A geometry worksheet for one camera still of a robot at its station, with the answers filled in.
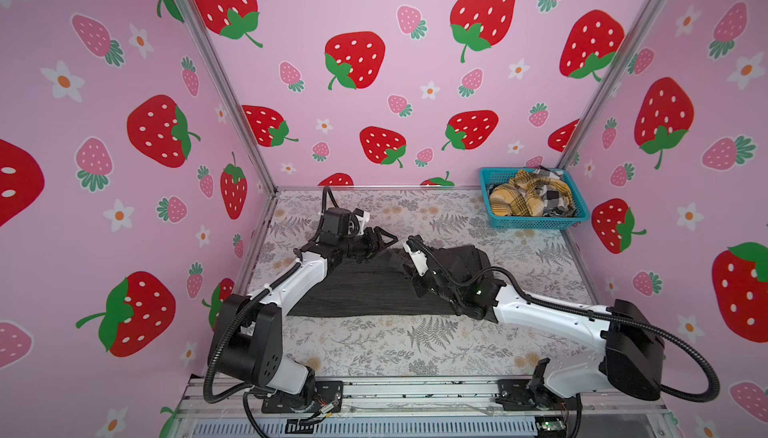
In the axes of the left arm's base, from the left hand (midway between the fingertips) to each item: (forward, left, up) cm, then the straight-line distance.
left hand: (394, 242), depth 82 cm
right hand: (-7, -3, 0) cm, 7 cm away
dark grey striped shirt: (-3, +3, -19) cm, 20 cm away
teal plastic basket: (+40, -39, -12) cm, 57 cm away
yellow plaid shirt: (+27, -46, -8) cm, 54 cm away
